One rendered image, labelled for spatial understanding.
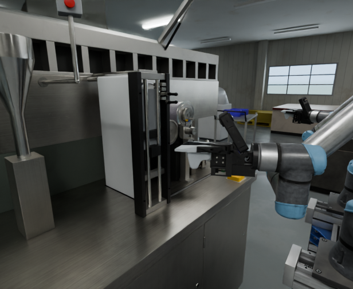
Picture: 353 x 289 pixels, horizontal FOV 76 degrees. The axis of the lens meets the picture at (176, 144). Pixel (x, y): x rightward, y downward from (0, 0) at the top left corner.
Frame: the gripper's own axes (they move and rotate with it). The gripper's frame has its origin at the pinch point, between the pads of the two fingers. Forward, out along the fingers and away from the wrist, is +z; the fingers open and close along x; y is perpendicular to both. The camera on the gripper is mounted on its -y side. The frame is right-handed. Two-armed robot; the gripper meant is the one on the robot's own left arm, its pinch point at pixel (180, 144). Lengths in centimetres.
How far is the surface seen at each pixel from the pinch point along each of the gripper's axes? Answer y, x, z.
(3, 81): -16, -7, 50
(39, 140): 4, 22, 66
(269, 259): 107, 127, -54
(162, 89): -17.7, 22.4, 11.6
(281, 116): -22, 665, -182
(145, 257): 34.3, -0.9, 9.7
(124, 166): 14.8, 32.9, 31.8
